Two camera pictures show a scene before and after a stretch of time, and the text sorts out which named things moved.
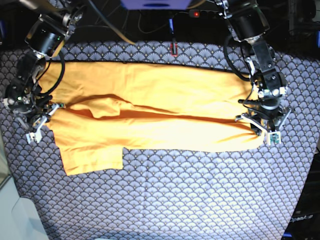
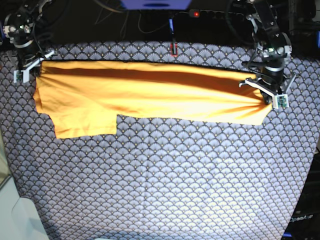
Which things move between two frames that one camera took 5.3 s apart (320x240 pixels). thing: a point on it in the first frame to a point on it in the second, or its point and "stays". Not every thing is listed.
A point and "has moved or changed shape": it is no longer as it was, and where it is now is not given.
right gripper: (270, 107) to (273, 74)
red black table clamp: (171, 49) stays
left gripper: (33, 107) to (23, 39)
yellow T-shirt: (106, 108) has moved or changed shape
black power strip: (202, 13) stays
